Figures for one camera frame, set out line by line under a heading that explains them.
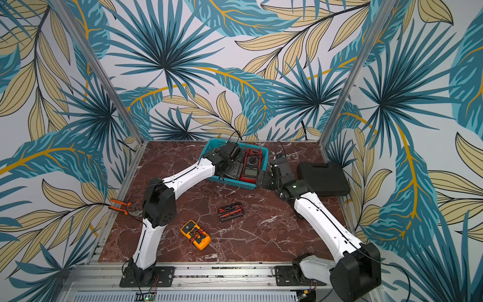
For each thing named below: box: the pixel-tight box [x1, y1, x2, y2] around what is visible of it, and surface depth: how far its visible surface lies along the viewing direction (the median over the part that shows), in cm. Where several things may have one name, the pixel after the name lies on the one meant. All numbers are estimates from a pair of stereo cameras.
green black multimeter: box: [223, 155, 244, 180], surface depth 87 cm
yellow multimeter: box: [180, 219, 212, 251], surface depth 82 cm
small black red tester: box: [217, 204, 244, 221], surface depth 89 cm
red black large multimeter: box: [240, 143, 263, 184], surface depth 100 cm
